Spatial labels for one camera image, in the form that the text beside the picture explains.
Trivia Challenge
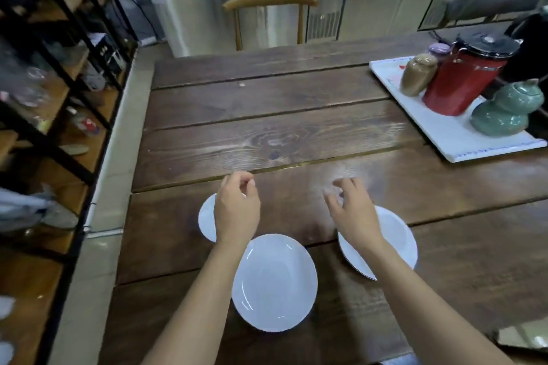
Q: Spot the red thermos jug black lid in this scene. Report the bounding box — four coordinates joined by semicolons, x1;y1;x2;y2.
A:
422;32;521;117

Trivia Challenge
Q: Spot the person's left hand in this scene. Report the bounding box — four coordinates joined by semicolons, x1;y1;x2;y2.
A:
213;171;261;246

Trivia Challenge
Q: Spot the green gourd-shaped ceramic jar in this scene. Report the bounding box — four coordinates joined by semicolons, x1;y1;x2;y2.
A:
470;78;545;138

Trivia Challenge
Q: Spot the stainless steel counter fridge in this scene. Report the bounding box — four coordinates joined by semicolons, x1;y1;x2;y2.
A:
138;0;354;58

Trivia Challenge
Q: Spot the black metal wooden shelf rack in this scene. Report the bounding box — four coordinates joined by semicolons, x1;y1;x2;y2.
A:
0;0;139;365

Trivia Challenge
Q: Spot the white plate with dark rim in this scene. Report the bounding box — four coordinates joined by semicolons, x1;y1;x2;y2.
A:
337;205;419;281

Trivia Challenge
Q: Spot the white rectangular tray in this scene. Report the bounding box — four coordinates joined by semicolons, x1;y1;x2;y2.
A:
368;55;548;164

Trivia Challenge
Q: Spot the purple ceramic jar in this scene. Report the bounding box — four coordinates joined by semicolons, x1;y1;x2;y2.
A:
428;42;452;64

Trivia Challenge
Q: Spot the person's right hand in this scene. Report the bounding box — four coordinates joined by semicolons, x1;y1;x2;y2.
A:
324;178;384;251

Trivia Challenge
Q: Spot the red and white shelf item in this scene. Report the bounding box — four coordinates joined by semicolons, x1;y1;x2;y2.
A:
72;115;102;137

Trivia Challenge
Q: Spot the large white plate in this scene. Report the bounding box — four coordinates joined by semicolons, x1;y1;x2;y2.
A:
231;233;319;333

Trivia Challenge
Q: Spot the grey padded chair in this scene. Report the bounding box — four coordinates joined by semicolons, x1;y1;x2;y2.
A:
438;0;542;29

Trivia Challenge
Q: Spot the black cable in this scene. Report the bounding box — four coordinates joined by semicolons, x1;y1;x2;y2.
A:
112;0;158;41

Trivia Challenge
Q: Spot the black round object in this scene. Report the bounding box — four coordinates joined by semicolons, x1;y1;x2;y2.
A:
499;10;548;96

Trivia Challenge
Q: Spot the brown ceramic jar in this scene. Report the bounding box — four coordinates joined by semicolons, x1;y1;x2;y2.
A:
400;53;439;98

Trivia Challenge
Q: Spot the grey crumpled cloth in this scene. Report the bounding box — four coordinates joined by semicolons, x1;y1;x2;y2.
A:
0;184;80;234

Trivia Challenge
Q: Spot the small white plate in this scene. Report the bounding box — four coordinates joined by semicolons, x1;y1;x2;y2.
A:
198;193;247;244

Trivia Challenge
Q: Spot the black and white box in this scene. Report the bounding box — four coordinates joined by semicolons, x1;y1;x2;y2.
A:
91;34;127;79

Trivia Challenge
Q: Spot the grey oval dish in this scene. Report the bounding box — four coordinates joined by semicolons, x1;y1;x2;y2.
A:
59;143;90;156

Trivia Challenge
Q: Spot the person's left forearm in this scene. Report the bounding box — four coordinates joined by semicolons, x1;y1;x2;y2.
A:
140;241;254;365

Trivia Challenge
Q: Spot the person's right forearm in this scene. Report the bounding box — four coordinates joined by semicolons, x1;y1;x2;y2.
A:
363;240;515;365

